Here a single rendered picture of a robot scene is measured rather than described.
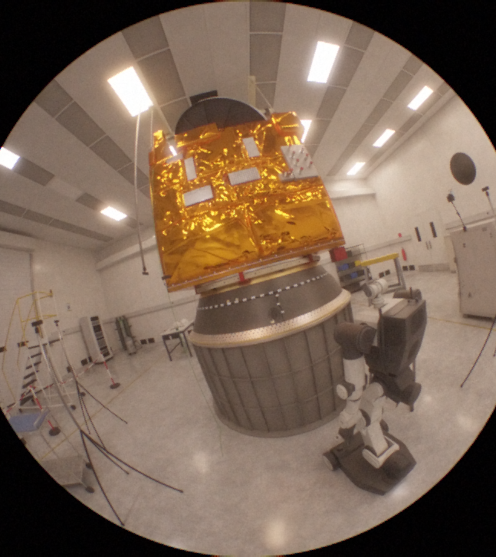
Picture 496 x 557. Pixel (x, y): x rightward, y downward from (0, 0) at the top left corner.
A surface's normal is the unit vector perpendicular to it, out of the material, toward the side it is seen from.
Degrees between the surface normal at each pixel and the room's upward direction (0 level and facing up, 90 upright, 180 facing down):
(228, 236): 91
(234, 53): 180
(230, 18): 180
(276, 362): 90
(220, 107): 130
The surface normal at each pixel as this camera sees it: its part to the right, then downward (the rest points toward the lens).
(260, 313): -0.24, -0.44
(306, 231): -0.04, -0.02
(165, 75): 0.27, 0.96
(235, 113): -0.03, 0.75
